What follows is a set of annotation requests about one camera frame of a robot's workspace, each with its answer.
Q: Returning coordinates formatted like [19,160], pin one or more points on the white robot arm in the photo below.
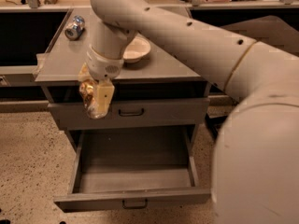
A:
[255,170]

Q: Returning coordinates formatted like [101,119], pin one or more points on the grey drawer cabinet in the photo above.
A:
[156,76]

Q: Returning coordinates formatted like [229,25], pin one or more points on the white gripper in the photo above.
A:
[103,67]

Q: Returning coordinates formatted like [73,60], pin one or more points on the orange soda can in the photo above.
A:
[86,91]

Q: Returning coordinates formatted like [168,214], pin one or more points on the white paper bowl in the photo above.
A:
[136,50]

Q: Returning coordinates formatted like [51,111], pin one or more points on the open grey middle drawer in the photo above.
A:
[112,165]

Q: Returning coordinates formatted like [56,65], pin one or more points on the blue silver soda can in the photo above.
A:
[75,28]

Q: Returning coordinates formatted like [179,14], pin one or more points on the black drawer handle lower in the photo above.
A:
[134,204]

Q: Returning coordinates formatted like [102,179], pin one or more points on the black drawer handle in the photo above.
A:
[134,204]
[132,113]

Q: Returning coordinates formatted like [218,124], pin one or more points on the closed grey upper drawer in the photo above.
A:
[72,116]

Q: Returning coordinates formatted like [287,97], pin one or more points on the black drawer handle upper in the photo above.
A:
[132,113]

